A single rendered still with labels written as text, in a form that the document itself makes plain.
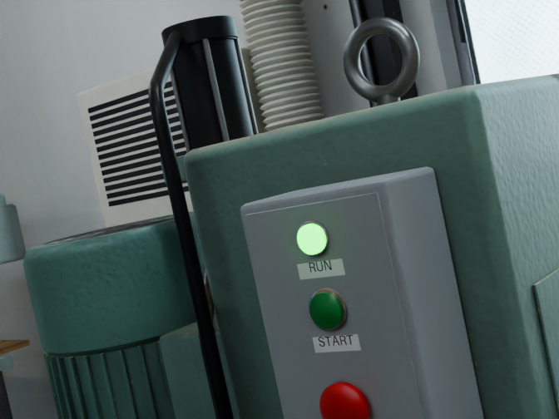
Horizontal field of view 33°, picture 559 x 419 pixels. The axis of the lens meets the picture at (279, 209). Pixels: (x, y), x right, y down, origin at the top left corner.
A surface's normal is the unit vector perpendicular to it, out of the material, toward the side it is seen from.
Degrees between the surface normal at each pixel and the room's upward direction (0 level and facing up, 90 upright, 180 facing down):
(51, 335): 90
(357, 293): 90
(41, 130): 90
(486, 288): 90
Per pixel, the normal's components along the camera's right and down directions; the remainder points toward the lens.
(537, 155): 0.80, -0.14
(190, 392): -0.57, 0.16
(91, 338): -0.28, 0.11
